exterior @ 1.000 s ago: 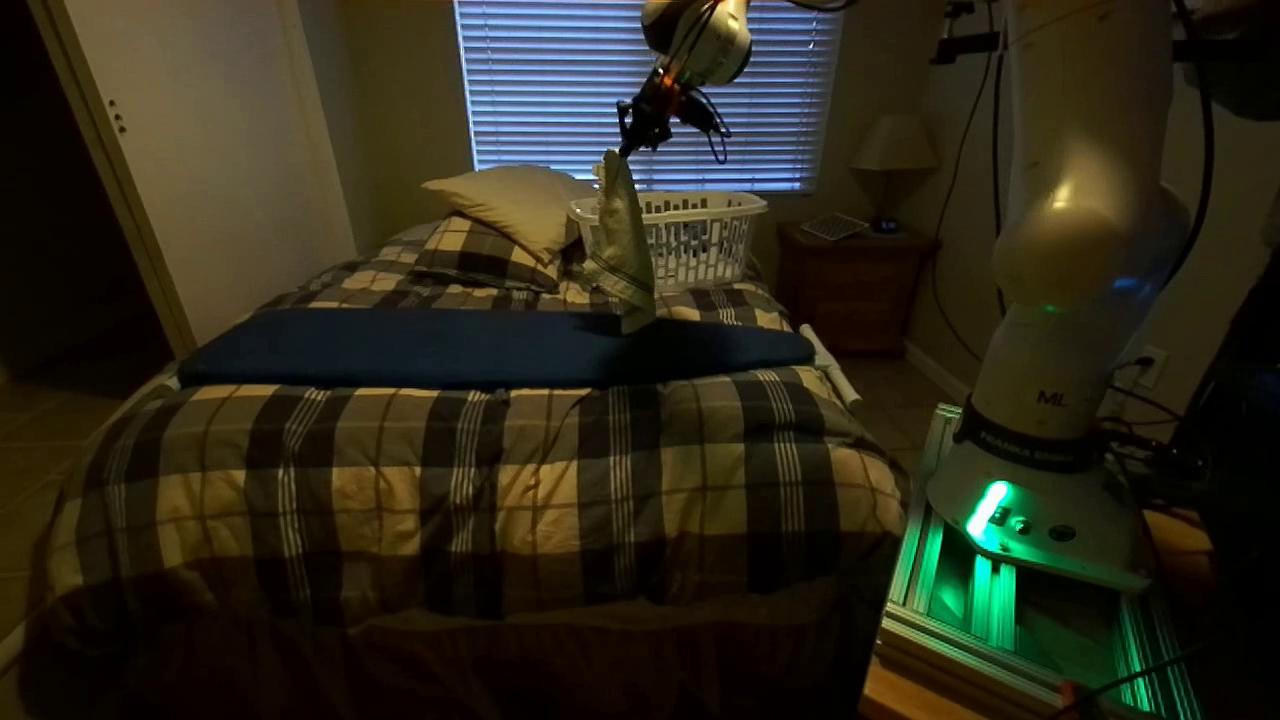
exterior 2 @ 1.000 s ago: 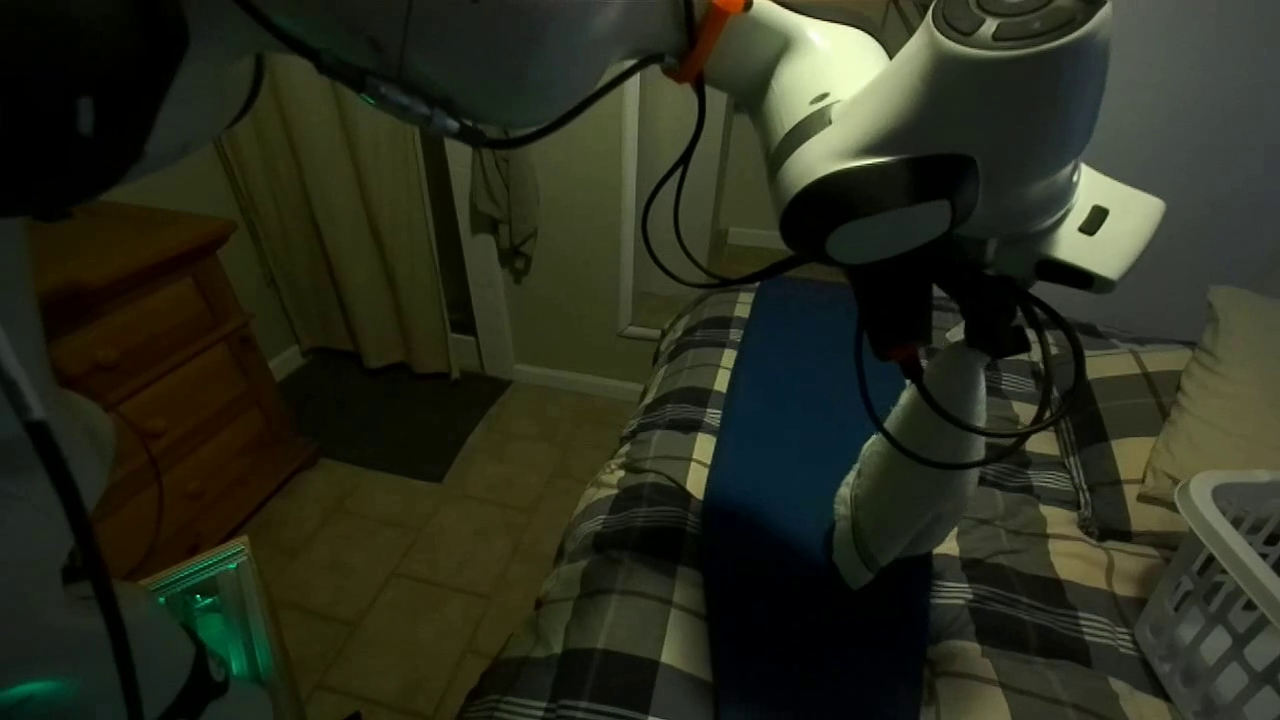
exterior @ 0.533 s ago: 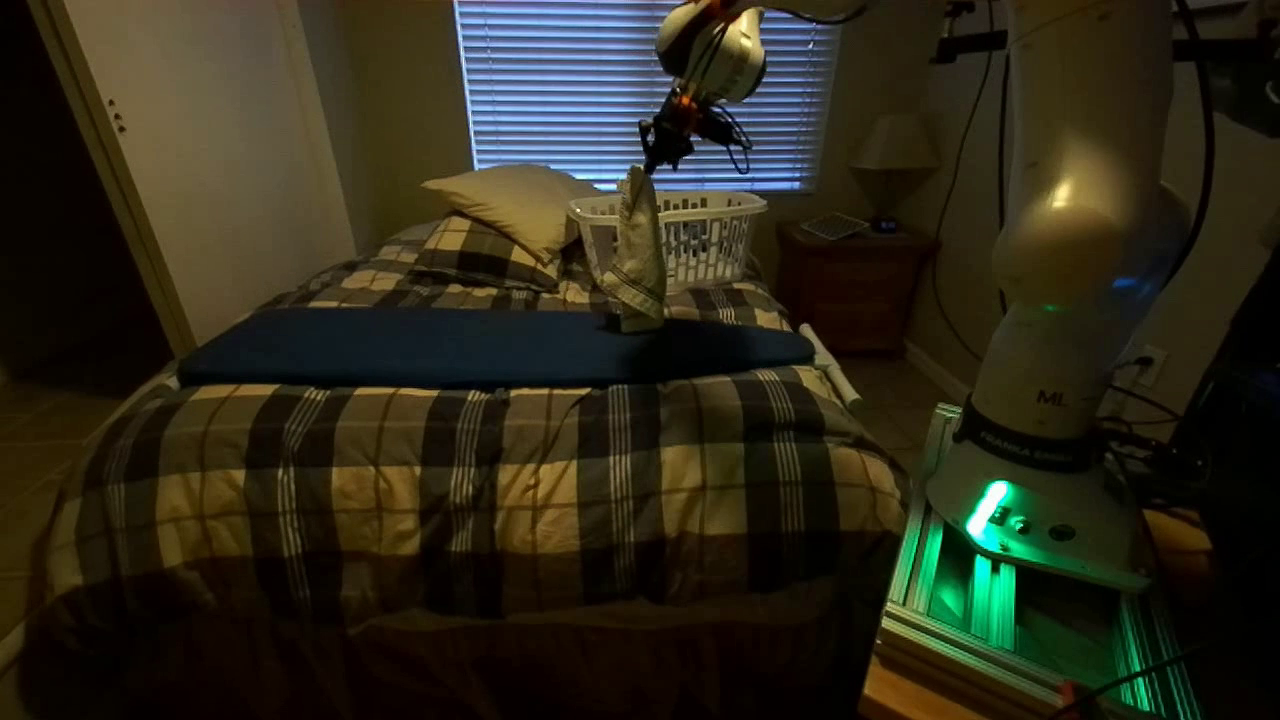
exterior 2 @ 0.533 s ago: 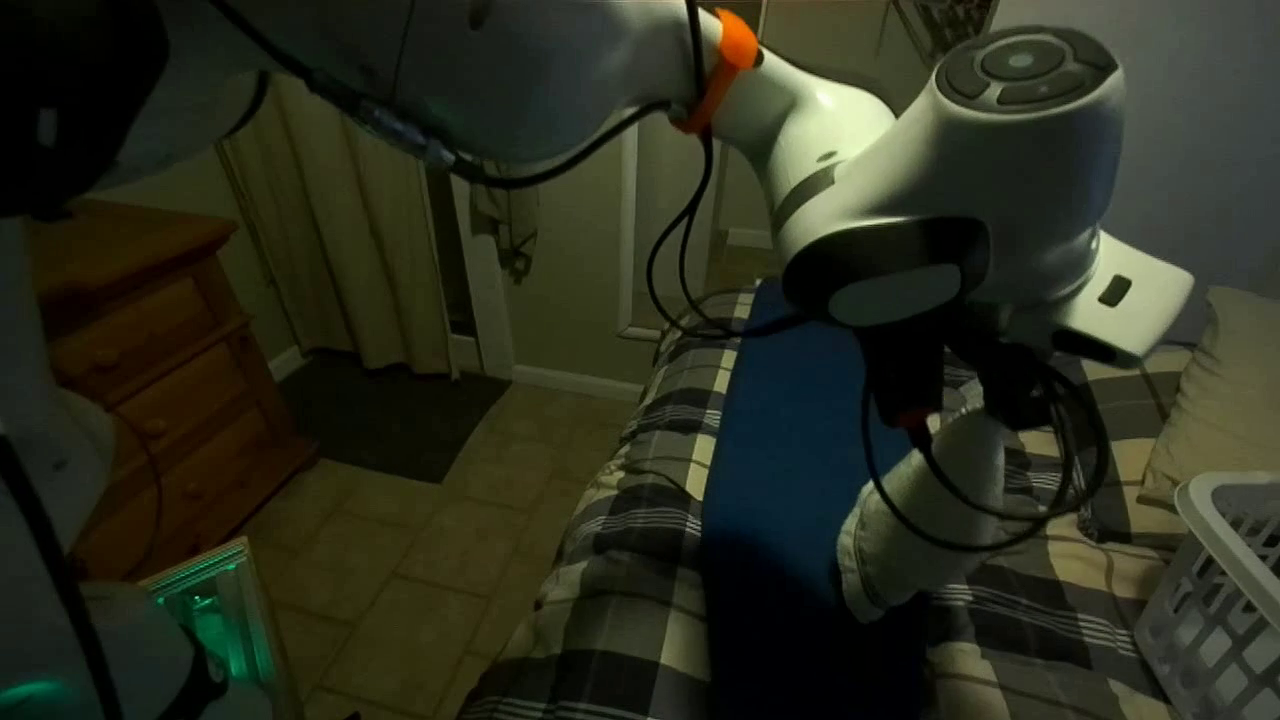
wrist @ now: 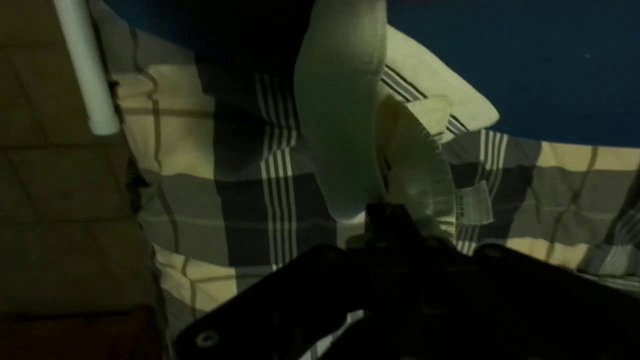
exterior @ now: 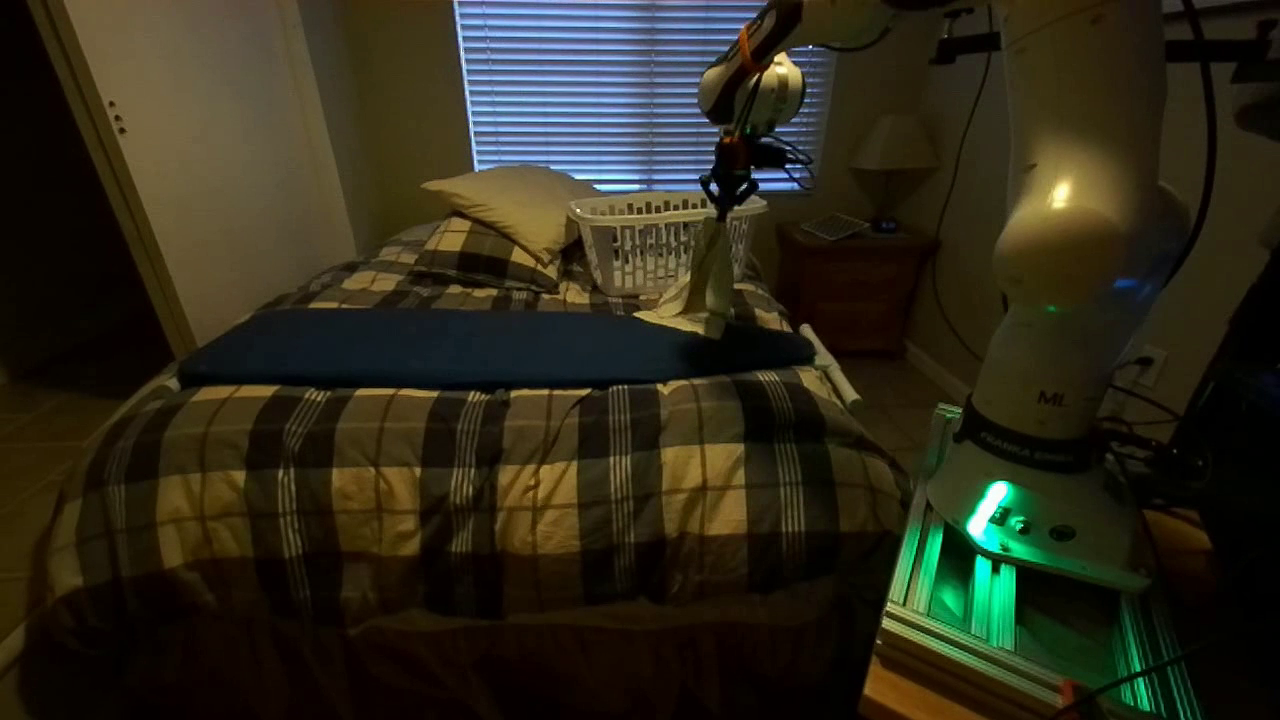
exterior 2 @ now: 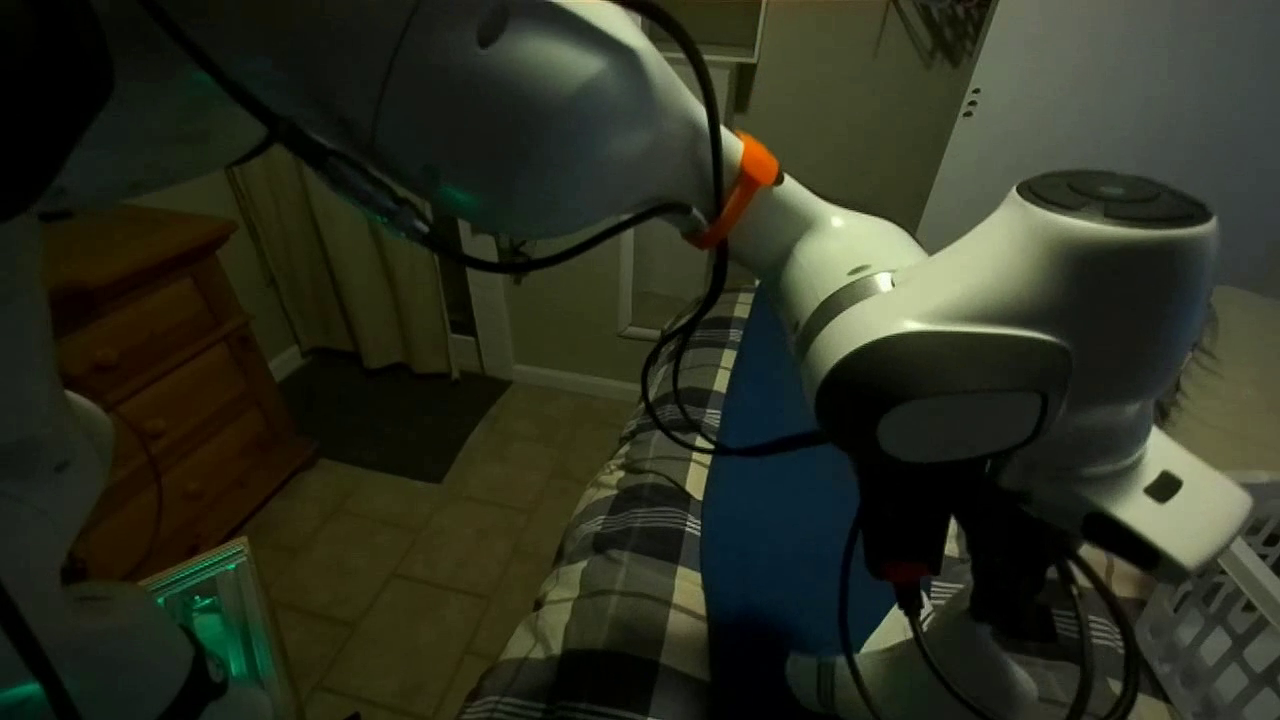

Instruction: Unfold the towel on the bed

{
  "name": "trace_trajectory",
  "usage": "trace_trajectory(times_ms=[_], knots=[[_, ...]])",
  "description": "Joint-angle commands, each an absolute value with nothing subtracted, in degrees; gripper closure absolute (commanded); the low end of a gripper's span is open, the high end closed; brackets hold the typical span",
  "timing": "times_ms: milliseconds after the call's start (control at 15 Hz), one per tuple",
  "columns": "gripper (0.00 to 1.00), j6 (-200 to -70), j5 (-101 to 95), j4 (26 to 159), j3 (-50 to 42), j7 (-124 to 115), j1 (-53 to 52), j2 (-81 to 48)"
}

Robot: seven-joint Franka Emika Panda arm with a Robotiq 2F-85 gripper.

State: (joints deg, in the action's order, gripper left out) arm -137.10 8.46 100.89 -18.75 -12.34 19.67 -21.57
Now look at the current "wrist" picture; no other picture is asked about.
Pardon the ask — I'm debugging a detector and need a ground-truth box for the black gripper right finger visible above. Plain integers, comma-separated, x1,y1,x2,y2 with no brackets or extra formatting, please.
388,203,640,360

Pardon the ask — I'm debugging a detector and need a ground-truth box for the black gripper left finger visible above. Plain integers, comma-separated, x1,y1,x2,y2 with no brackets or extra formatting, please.
177,203,397,360

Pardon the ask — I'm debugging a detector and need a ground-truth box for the cream striped towel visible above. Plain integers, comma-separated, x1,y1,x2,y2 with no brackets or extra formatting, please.
293,0,502,259

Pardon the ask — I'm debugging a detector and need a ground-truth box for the plaid comforter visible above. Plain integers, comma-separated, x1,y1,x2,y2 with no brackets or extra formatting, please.
87,0,640,343

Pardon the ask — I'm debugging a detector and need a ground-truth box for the blue mat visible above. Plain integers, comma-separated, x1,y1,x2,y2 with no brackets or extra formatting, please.
102,0,640,151

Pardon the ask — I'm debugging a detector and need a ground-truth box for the white plastic pipe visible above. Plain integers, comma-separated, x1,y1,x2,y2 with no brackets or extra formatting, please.
51,0,125,138

